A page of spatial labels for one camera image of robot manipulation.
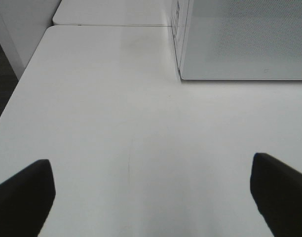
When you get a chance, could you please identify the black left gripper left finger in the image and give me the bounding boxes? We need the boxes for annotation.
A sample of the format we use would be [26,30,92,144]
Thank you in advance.
[0,159,56,237]

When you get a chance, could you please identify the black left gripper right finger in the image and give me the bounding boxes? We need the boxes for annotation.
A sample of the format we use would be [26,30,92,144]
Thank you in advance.
[250,153,302,237]

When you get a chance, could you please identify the white microwave door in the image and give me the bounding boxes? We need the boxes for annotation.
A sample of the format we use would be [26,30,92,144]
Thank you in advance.
[176,0,302,80]

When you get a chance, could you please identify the white adjacent table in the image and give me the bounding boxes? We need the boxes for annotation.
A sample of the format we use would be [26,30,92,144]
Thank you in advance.
[52,0,172,27]

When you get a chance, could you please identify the white microwave oven body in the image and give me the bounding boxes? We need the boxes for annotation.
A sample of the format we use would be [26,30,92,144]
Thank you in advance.
[170,0,193,78]

